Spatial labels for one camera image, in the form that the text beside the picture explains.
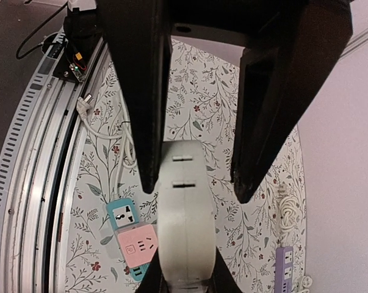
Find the teal power strip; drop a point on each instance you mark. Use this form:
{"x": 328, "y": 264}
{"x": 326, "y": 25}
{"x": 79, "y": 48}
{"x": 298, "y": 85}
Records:
{"x": 123, "y": 215}

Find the white plug adapter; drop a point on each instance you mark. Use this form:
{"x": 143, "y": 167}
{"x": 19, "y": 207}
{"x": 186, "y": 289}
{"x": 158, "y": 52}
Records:
{"x": 185, "y": 218}

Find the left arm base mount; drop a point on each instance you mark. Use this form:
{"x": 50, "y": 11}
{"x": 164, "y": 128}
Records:
{"x": 82, "y": 33}

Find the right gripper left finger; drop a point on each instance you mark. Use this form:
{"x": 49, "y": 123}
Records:
{"x": 138, "y": 36}

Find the aluminium front rail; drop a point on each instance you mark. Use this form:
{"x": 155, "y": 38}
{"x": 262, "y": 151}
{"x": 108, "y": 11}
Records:
{"x": 38, "y": 165}

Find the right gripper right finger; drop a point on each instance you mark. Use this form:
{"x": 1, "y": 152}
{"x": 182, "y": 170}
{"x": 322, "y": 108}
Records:
{"x": 281, "y": 72}

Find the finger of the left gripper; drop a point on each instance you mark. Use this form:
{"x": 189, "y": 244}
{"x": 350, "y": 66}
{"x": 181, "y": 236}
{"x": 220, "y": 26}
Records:
{"x": 153, "y": 280}
{"x": 222, "y": 279}

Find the purple power strip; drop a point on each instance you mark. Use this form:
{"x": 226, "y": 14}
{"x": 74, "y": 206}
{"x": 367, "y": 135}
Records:
{"x": 284, "y": 269}

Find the pink cube socket adapter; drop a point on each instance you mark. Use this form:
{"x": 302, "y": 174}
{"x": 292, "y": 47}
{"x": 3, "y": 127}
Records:
{"x": 138, "y": 245}

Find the floral patterned table mat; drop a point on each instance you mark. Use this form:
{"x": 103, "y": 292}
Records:
{"x": 201, "y": 106}

